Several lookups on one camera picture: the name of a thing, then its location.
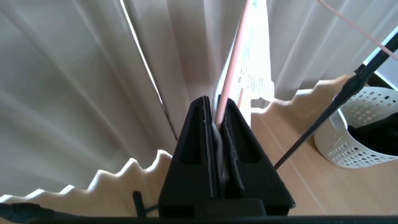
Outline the white printed t-shirt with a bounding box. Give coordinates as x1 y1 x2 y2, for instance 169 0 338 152
212 0 276 184

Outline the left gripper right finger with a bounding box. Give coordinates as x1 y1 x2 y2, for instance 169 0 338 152
217 98 296 218

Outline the black garment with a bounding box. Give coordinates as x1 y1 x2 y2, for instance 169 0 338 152
347 111 398 156

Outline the white laundry basket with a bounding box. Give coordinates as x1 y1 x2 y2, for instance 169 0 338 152
313 86 398 169

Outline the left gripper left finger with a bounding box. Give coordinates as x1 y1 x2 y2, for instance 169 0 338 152
158 95 219 218

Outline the black clothes rack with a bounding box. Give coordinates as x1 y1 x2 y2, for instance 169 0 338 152
0 26 398 218

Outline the beige curtain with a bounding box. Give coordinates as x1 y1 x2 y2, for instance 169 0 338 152
0 0 398 198

